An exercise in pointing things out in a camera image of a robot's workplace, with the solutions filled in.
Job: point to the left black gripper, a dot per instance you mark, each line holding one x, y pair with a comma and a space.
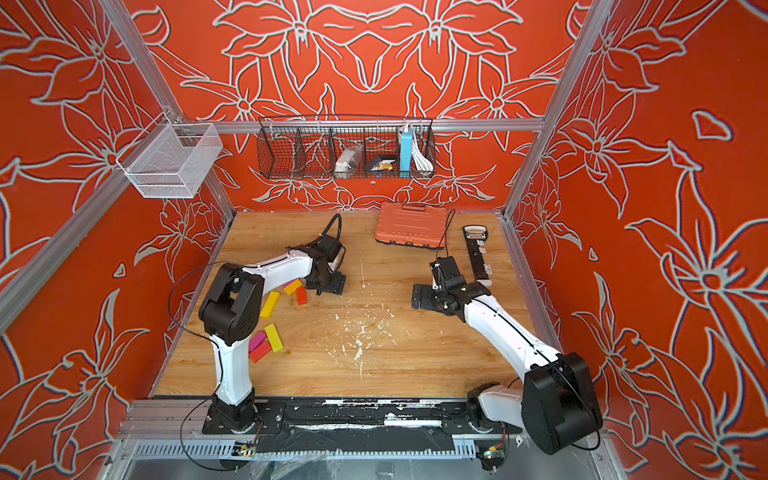
337, 286

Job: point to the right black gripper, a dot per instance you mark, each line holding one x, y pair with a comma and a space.
426, 295

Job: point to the short red block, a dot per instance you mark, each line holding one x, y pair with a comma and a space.
301, 296

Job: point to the yellow long block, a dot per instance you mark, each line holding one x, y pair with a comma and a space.
269, 305
274, 338

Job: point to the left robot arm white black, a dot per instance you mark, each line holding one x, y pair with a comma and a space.
231, 310

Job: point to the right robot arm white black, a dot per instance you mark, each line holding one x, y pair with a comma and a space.
557, 405

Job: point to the orange yellow block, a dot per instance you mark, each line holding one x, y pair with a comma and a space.
292, 287

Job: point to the black strip tool with white end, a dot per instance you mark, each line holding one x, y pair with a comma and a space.
475, 237

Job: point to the red plastic tool case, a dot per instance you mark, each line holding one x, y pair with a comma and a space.
409, 225

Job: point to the silver bag in basket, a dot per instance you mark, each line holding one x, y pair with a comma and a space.
348, 162

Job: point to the black box in basket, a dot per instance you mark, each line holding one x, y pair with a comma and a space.
382, 164

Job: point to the yellow long block front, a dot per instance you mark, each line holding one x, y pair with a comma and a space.
274, 338

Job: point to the magenta block front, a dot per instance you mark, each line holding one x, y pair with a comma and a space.
256, 340

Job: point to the red long block front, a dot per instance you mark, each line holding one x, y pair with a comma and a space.
260, 351

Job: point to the light blue box in basket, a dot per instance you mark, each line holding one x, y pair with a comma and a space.
405, 152

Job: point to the black wire wall basket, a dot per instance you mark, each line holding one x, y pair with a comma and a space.
346, 147

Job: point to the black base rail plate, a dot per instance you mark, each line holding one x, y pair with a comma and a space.
359, 425

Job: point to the white wire basket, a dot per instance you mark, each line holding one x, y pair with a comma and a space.
172, 161

